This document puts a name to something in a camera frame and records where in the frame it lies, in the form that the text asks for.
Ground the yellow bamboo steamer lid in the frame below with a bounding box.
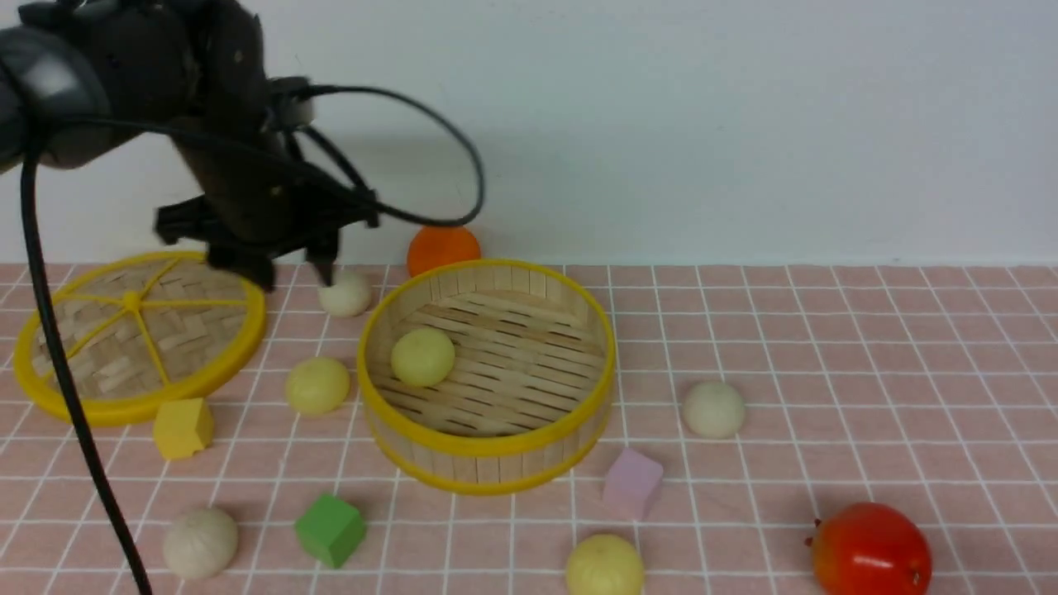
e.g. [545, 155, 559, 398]
[52, 251, 267, 426]

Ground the pink checkered tablecloth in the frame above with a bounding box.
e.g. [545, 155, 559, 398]
[0, 263, 1058, 595]

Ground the red pomegranate fruit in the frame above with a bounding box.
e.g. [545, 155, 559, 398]
[804, 502, 933, 594]

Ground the pink foam cube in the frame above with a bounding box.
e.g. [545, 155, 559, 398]
[602, 448, 664, 522]

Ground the orange fruit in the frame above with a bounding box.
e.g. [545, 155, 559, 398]
[407, 226, 481, 278]

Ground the yellow foam cube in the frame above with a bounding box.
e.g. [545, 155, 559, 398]
[154, 397, 214, 459]

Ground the white bun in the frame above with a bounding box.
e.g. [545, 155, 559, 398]
[317, 269, 373, 317]
[680, 382, 746, 440]
[163, 507, 241, 581]

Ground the black cable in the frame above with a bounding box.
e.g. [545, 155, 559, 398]
[18, 83, 486, 595]

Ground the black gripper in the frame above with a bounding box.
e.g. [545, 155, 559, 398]
[154, 116, 379, 293]

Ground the green foam cube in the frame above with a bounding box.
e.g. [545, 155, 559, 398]
[294, 493, 367, 569]

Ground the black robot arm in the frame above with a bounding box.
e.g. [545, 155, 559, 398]
[2, 1, 378, 291]

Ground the yellow bamboo steamer tray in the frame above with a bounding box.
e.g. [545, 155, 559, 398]
[355, 259, 617, 495]

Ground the yellow bun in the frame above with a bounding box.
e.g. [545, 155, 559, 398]
[284, 357, 351, 416]
[390, 327, 456, 387]
[565, 534, 646, 595]

